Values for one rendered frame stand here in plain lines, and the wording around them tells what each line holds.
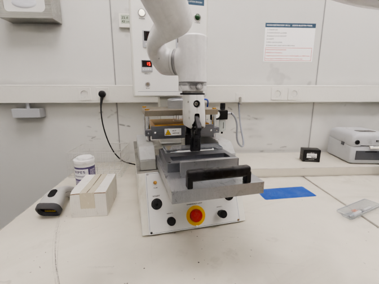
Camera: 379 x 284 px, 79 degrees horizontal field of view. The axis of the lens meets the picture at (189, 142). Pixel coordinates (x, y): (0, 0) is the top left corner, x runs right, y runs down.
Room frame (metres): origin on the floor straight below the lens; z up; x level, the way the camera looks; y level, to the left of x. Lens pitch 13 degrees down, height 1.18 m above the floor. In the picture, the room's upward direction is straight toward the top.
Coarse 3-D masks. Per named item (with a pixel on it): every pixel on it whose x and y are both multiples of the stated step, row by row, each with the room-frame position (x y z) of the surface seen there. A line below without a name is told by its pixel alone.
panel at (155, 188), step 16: (160, 176) 0.69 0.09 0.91; (160, 192) 0.67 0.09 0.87; (160, 208) 0.65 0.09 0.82; (176, 208) 0.66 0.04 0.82; (192, 208) 0.67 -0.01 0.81; (208, 208) 0.68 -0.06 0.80; (224, 208) 0.69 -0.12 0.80; (160, 224) 0.63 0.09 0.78; (176, 224) 0.64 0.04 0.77; (192, 224) 0.65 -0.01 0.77; (208, 224) 0.66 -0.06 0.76
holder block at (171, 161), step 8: (160, 152) 0.68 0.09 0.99; (184, 152) 0.67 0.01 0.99; (192, 152) 0.67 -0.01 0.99; (200, 152) 0.67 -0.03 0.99; (208, 152) 0.67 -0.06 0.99; (216, 152) 0.67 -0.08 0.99; (224, 152) 0.67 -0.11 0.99; (168, 160) 0.59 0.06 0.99; (176, 160) 0.63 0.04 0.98; (184, 160) 0.59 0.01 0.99; (168, 168) 0.56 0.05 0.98; (176, 168) 0.56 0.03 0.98
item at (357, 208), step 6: (354, 204) 0.77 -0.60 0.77; (360, 204) 0.77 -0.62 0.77; (366, 204) 0.77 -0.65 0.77; (372, 204) 0.77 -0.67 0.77; (378, 204) 0.77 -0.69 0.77; (342, 210) 0.72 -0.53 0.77; (348, 210) 0.72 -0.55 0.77; (354, 210) 0.72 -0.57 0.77; (360, 210) 0.72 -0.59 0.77; (366, 210) 0.72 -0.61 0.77
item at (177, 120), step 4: (176, 116) 0.90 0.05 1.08; (180, 116) 0.90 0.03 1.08; (152, 120) 0.94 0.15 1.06; (156, 120) 0.94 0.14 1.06; (160, 120) 0.94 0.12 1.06; (164, 120) 0.94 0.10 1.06; (168, 120) 0.94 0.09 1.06; (172, 120) 0.94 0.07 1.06; (176, 120) 0.90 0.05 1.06; (180, 120) 0.90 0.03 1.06; (152, 124) 0.87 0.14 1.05; (156, 124) 0.82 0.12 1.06; (160, 124) 0.82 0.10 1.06; (164, 124) 0.82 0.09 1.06; (168, 124) 0.82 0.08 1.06; (172, 124) 0.82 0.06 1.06; (176, 124) 0.83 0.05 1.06; (180, 124) 0.83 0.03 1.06
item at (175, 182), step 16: (160, 160) 0.67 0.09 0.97; (192, 160) 0.54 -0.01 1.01; (208, 160) 0.54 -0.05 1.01; (224, 160) 0.55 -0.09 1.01; (176, 176) 0.53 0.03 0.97; (256, 176) 0.53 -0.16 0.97; (176, 192) 0.45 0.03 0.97; (192, 192) 0.46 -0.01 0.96; (208, 192) 0.47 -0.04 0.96; (224, 192) 0.48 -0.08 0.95; (240, 192) 0.49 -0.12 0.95; (256, 192) 0.50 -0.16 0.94
